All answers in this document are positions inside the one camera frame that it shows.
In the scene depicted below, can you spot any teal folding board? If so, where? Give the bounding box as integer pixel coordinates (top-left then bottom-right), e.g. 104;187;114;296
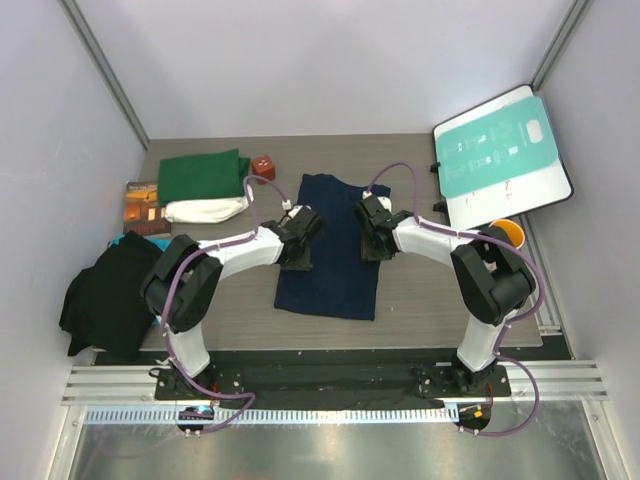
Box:
436;96;558;198

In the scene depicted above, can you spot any green folded t-shirt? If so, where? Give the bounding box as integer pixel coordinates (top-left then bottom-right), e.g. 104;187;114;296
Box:
157;149;251;206

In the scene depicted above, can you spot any aluminium frame post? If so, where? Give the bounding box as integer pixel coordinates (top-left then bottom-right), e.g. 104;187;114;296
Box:
59;0;150;151
530;0;594;92

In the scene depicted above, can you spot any red cube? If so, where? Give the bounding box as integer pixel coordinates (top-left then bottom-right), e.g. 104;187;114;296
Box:
251;155;276;180

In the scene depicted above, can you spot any left aluminium frame post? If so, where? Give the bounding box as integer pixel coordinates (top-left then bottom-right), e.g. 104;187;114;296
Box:
59;0;150;151

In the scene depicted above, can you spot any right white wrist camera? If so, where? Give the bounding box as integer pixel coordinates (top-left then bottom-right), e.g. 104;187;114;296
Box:
362;190;392;212

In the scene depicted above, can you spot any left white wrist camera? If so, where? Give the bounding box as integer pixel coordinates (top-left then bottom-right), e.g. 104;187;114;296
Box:
281;200;310;222

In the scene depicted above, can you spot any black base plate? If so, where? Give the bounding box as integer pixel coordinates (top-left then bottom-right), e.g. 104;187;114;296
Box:
150;349;512;410

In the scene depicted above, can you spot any purple cable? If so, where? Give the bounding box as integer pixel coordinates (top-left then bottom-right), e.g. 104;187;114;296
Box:
159;174;296;435
361;162;547;438

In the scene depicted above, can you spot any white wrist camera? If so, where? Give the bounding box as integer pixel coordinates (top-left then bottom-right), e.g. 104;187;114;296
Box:
362;190;392;212
281;200;310;222

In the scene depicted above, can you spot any black crumpled t-shirt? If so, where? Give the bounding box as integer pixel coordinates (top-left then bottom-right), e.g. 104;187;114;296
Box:
59;232;162;360

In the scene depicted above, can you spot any navy blue t-shirt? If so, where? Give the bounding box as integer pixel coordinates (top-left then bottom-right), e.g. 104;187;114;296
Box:
274;174;380;321

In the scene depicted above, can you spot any white mug orange inside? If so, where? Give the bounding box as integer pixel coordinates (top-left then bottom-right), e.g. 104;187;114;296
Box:
491;219;526;249

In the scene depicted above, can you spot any white slotted cable duct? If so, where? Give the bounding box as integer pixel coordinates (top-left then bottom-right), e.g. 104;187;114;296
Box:
84;404;459;426

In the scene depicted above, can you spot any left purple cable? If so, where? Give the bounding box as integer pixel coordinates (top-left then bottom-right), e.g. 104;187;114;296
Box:
159;174;296;435

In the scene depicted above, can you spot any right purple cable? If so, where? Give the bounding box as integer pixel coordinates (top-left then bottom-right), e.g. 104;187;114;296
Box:
361;162;547;438

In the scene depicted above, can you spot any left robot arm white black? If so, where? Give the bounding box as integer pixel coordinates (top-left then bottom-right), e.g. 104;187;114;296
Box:
140;206;325;400

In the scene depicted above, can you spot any right aluminium frame post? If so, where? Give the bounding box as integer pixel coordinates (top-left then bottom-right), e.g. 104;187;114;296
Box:
530;0;594;92

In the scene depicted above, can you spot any white whiteboard black frame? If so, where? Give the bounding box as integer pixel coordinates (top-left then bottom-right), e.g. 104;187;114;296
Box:
433;85;574;230

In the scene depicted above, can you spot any white folded t-shirt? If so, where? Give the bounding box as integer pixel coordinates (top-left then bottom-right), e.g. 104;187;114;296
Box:
165;196;249;224

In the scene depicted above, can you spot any brown cover book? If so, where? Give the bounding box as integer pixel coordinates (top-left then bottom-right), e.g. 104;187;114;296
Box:
123;182;171;237

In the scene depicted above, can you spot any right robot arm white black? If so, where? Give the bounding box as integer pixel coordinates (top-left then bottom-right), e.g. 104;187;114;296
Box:
354;194;542;395

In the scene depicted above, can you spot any teal t-shirt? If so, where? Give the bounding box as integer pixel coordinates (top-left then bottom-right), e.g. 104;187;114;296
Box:
108;235;171;251

